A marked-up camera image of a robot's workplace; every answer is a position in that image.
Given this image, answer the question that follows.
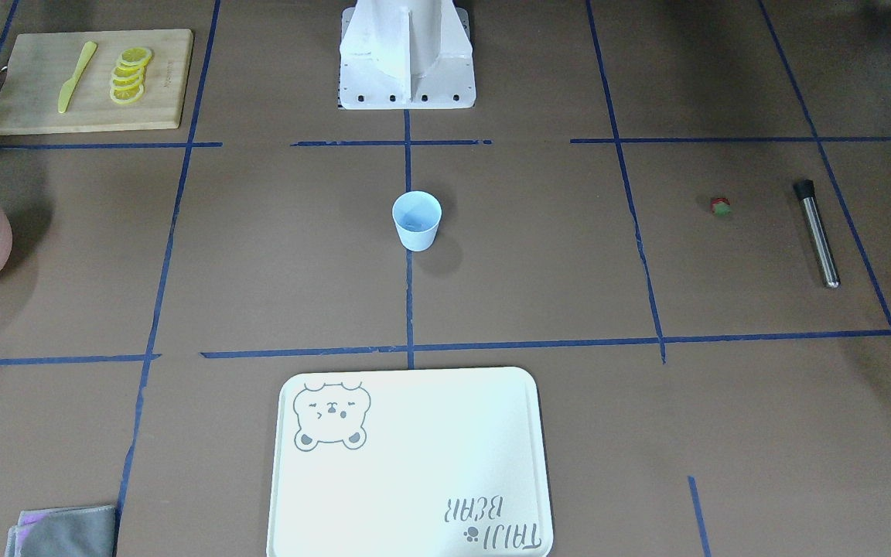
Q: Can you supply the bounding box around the red toy strawberry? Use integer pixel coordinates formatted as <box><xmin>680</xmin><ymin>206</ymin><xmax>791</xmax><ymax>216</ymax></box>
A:
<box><xmin>710</xmin><ymin>196</ymin><xmax>732</xmax><ymax>216</ymax></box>

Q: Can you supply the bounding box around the yellow plastic knife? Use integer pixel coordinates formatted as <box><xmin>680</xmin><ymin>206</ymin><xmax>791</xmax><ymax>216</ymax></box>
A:
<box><xmin>56</xmin><ymin>41</ymin><xmax>97</xmax><ymax>114</ymax></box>

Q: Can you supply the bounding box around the light blue plastic cup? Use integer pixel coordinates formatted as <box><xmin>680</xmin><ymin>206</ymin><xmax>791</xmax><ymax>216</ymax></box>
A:
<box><xmin>391</xmin><ymin>191</ymin><xmax>442</xmax><ymax>251</ymax></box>

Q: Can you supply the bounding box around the lemon slice front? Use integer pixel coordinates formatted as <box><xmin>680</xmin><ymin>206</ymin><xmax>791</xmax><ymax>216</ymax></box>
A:
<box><xmin>109</xmin><ymin>82</ymin><xmax>145</xmax><ymax>105</ymax></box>

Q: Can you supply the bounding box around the grey folded cloth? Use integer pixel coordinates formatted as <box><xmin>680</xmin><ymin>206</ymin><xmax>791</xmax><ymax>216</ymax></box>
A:
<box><xmin>4</xmin><ymin>504</ymin><xmax>116</xmax><ymax>556</ymax></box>

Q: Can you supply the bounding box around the bamboo cutting board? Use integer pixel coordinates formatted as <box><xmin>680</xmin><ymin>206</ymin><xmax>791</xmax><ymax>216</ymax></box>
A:
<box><xmin>0</xmin><ymin>29</ymin><xmax>193</xmax><ymax>136</ymax></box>

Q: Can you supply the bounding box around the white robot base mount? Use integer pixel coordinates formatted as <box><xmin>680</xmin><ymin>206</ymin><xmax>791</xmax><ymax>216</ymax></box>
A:
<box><xmin>337</xmin><ymin>1</ymin><xmax>476</xmax><ymax>110</ymax></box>

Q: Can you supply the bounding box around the steel muddler black tip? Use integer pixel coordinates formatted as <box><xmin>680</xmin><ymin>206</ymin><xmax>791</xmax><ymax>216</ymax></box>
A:
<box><xmin>793</xmin><ymin>179</ymin><xmax>841</xmax><ymax>289</ymax></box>

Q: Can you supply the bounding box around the white bear serving tray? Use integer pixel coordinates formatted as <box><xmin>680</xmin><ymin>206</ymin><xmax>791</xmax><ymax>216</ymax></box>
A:
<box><xmin>265</xmin><ymin>367</ymin><xmax>555</xmax><ymax>556</ymax></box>

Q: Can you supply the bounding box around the lemon slice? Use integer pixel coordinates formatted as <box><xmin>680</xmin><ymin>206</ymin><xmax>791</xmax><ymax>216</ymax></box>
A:
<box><xmin>114</xmin><ymin>60</ymin><xmax>148</xmax><ymax>75</ymax></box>
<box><xmin>110</xmin><ymin>73</ymin><xmax>145</xmax><ymax>91</ymax></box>
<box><xmin>111</xmin><ymin>68</ymin><xmax>145</xmax><ymax>77</ymax></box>
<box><xmin>118</xmin><ymin>46</ymin><xmax>153</xmax><ymax>63</ymax></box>
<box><xmin>109</xmin><ymin>82</ymin><xmax>145</xmax><ymax>105</ymax></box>

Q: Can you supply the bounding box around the lemon slice back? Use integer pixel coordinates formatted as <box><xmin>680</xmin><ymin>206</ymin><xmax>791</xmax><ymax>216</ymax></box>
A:
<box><xmin>118</xmin><ymin>46</ymin><xmax>153</xmax><ymax>63</ymax></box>

